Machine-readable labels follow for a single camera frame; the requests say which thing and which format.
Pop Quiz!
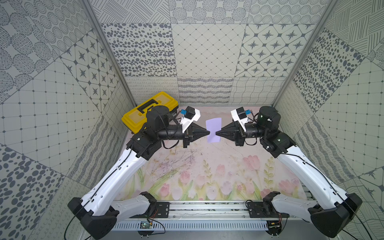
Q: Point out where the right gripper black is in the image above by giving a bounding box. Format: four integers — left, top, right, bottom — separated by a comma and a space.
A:
215, 118, 268, 147

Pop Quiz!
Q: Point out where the purple square paper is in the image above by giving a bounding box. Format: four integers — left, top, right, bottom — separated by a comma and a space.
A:
206, 118, 222, 144

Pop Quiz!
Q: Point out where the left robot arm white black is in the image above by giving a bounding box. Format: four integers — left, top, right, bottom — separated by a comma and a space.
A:
68, 106, 210, 240

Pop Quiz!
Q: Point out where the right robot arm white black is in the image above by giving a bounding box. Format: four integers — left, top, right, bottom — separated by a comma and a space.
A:
216, 106, 363, 238

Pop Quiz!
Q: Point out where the yellow black toolbox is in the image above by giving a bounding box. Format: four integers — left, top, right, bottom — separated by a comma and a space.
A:
122, 92, 179, 134

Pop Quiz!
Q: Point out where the right controller board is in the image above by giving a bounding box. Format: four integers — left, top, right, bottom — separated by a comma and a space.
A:
266, 221, 283, 237

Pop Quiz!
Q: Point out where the controller board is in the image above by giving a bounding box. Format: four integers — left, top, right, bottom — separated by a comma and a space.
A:
266, 221, 283, 237
138, 221, 154, 238

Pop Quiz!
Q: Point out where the left controller board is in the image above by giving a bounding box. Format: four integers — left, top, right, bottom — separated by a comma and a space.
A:
138, 221, 154, 238

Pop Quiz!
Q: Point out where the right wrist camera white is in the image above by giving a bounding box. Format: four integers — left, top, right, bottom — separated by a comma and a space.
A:
231, 107, 253, 132

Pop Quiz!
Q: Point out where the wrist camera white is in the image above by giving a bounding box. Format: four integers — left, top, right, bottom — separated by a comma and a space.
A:
231, 107, 253, 132
180, 106, 201, 133

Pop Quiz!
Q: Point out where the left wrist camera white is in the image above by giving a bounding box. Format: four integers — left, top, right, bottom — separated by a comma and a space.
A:
180, 106, 201, 133

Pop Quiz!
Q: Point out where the aluminium mounting rail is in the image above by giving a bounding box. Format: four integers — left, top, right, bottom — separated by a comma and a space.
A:
98, 193, 320, 222

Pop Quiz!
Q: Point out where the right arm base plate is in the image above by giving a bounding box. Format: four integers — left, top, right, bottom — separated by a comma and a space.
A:
245, 201, 290, 219

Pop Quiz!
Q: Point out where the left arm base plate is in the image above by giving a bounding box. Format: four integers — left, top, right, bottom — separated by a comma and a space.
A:
131, 202, 170, 219

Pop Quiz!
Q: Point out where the white perforated cable duct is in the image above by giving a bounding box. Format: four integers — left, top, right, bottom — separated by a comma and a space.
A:
112, 220, 267, 232

